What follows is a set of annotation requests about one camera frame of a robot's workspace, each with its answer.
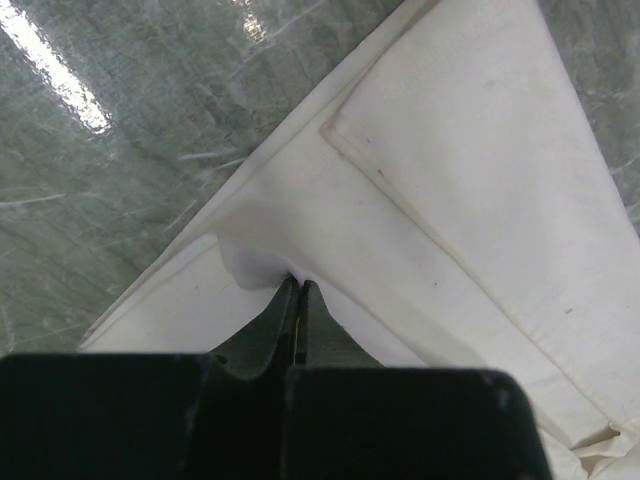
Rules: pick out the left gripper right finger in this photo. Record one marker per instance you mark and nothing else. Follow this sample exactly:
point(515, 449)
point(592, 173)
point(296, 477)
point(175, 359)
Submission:
point(319, 340)

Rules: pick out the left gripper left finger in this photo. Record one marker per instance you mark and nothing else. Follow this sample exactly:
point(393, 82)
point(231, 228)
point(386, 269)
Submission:
point(250, 352)

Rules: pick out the cream white t-shirt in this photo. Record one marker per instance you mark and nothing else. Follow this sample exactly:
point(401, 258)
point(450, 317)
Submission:
point(444, 189)

